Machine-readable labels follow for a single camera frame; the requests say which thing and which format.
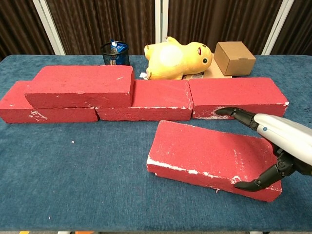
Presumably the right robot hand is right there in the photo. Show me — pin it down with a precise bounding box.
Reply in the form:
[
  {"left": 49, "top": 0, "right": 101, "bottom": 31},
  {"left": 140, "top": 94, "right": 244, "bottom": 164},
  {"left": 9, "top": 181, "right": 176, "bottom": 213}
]
[{"left": 215, "top": 106, "right": 312, "bottom": 192}]

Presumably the red foam brick chipped white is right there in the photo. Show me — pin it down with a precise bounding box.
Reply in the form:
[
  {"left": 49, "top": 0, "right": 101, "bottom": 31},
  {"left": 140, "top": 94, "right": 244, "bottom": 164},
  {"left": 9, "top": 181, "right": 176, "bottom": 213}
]
[{"left": 146, "top": 120, "right": 283, "bottom": 203}]

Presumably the red foam brick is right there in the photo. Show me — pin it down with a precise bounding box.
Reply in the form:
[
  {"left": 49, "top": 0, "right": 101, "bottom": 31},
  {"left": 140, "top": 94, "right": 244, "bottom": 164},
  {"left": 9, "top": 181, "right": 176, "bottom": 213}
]
[
  {"left": 95, "top": 79, "right": 195, "bottom": 122},
  {"left": 0, "top": 81, "right": 100, "bottom": 124},
  {"left": 189, "top": 77, "right": 290, "bottom": 120},
  {"left": 23, "top": 65, "right": 136, "bottom": 109}
]

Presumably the small cardboard box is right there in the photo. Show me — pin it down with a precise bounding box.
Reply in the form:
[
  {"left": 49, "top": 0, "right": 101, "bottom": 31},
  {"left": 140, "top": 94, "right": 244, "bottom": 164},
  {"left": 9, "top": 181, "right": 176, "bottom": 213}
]
[{"left": 214, "top": 41, "right": 256, "bottom": 76}]

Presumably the dark brown curtain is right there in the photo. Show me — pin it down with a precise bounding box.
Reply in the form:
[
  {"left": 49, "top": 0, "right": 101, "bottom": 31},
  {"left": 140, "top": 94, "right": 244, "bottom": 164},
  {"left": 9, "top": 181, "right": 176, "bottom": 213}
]
[
  {"left": 272, "top": 0, "right": 312, "bottom": 56},
  {"left": 167, "top": 0, "right": 283, "bottom": 56},
  {"left": 46, "top": 0, "right": 156, "bottom": 56},
  {"left": 0, "top": 0, "right": 54, "bottom": 61}
]

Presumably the yellow plush toy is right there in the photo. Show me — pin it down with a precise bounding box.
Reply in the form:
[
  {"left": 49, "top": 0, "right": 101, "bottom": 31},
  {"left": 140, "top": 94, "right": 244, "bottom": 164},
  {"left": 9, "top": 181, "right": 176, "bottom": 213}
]
[{"left": 143, "top": 36, "right": 213, "bottom": 80}]

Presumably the black mesh pen cup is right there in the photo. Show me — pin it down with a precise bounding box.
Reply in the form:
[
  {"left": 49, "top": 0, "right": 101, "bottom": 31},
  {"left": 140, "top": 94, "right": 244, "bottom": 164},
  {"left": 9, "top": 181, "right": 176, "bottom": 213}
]
[{"left": 100, "top": 41, "right": 131, "bottom": 66}]

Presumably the blue snack packet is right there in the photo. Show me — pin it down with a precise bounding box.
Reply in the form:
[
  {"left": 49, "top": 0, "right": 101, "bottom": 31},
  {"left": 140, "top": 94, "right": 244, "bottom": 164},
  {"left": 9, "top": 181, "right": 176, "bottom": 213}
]
[{"left": 109, "top": 39, "right": 127, "bottom": 53}]

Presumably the blue table cloth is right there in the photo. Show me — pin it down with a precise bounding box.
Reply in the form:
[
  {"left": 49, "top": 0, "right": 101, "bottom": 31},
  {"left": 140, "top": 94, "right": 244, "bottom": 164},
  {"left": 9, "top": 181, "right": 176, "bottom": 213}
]
[{"left": 0, "top": 55, "right": 312, "bottom": 232}]

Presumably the white partition post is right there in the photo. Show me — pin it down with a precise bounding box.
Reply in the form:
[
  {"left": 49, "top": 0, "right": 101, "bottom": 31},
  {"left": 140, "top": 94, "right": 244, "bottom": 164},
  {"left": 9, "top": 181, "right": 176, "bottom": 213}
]
[
  {"left": 33, "top": 0, "right": 65, "bottom": 56},
  {"left": 262, "top": 0, "right": 302, "bottom": 56},
  {"left": 155, "top": 0, "right": 169, "bottom": 56}
]

